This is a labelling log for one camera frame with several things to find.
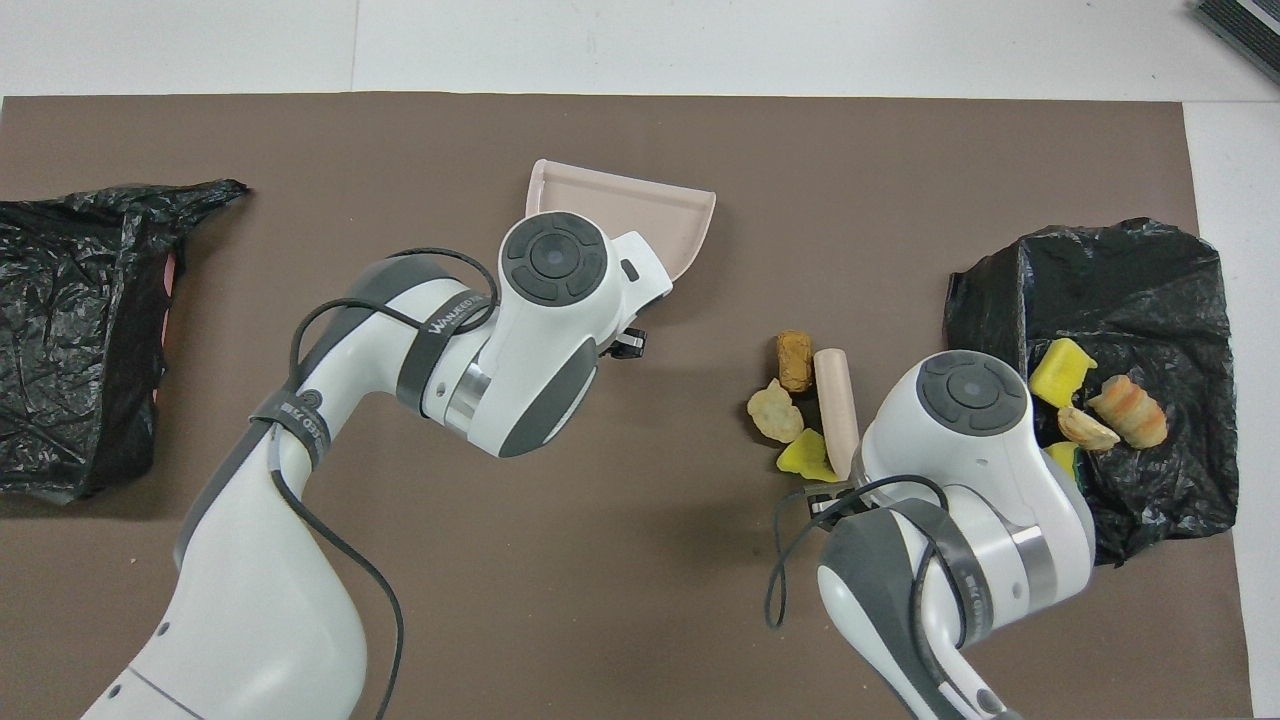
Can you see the dark grey ridged device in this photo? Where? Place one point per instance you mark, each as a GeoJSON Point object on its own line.
{"type": "Point", "coordinates": [1245, 30]}

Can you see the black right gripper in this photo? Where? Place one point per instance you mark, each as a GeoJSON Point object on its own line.
{"type": "Point", "coordinates": [835, 497]}

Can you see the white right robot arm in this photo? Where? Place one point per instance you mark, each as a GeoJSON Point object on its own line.
{"type": "Point", "coordinates": [960, 450]}

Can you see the pink bin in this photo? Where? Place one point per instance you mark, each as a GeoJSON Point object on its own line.
{"type": "Point", "coordinates": [171, 290]}

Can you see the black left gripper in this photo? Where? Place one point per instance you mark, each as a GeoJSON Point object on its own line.
{"type": "Point", "coordinates": [628, 343]}

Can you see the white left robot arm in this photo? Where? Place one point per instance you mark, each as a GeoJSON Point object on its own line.
{"type": "Point", "coordinates": [540, 330]}

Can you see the brown bread chunk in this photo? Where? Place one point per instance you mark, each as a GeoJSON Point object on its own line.
{"type": "Point", "coordinates": [795, 360]}

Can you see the beige plastic dustpan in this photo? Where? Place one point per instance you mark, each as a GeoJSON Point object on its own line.
{"type": "Point", "coordinates": [640, 205]}

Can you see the brown table mat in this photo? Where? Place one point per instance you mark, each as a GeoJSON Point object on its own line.
{"type": "Point", "coordinates": [600, 600]}

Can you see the beige bread chunk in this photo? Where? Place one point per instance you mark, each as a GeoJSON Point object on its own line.
{"type": "Point", "coordinates": [1128, 410]}
{"type": "Point", "coordinates": [775, 412]}
{"type": "Point", "coordinates": [1087, 430]}

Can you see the yellow sponge piece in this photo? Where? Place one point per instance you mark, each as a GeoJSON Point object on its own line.
{"type": "Point", "coordinates": [806, 458]}
{"type": "Point", "coordinates": [1062, 370]}
{"type": "Point", "coordinates": [1063, 455]}

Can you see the black trash bag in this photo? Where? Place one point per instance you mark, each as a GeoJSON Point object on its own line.
{"type": "Point", "coordinates": [1130, 290]}
{"type": "Point", "coordinates": [70, 330]}

